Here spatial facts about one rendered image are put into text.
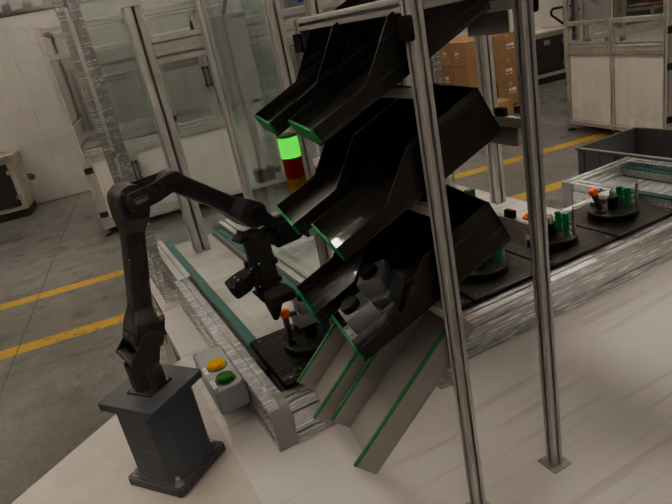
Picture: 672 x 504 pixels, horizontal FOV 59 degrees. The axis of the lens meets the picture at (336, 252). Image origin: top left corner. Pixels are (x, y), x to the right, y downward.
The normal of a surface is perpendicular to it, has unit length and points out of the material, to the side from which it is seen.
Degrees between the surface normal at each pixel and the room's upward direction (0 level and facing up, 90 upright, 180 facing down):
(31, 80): 90
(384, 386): 45
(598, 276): 90
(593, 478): 0
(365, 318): 90
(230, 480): 0
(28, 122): 90
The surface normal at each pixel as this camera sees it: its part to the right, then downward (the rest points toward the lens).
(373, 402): -0.80, -0.45
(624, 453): -0.19, -0.91
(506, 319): 0.44, 0.25
